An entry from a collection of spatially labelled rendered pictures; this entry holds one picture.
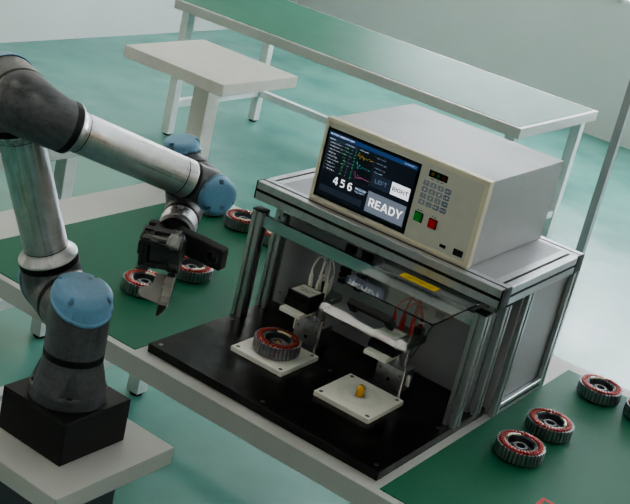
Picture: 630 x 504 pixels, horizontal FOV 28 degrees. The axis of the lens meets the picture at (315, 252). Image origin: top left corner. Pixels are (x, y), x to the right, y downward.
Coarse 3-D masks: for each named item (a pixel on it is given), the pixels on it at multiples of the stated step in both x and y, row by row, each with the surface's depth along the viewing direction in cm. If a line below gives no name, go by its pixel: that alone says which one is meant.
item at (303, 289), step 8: (296, 288) 294; (304, 288) 295; (312, 288) 296; (288, 296) 294; (296, 296) 292; (304, 296) 291; (312, 296) 292; (320, 296) 294; (288, 304) 294; (296, 304) 293; (304, 304) 291; (312, 304) 292; (288, 312) 292; (296, 312) 291; (304, 312) 292; (312, 312) 293
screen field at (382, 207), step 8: (368, 192) 286; (368, 200) 286; (376, 200) 285; (384, 200) 284; (368, 208) 286; (376, 208) 285; (384, 208) 284; (392, 208) 283; (400, 208) 282; (384, 216) 284; (392, 216) 283; (400, 216) 282; (400, 224) 282
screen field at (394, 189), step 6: (372, 180) 284; (378, 180) 283; (384, 180) 283; (372, 186) 285; (378, 186) 284; (384, 186) 283; (390, 186) 282; (396, 186) 281; (402, 186) 280; (390, 192) 282; (396, 192) 281; (402, 192) 280; (408, 192) 280; (402, 198) 281; (408, 198) 280
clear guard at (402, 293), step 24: (384, 264) 280; (336, 288) 265; (360, 288) 264; (384, 288) 267; (408, 288) 270; (336, 312) 262; (360, 312) 261; (384, 312) 259; (408, 312) 258; (432, 312) 261; (456, 312) 264; (384, 336) 256; (408, 336) 255
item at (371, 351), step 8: (368, 344) 283; (376, 344) 282; (384, 344) 280; (368, 352) 281; (376, 352) 281; (384, 352) 281; (392, 352) 280; (400, 352) 282; (384, 360) 278; (408, 360) 290
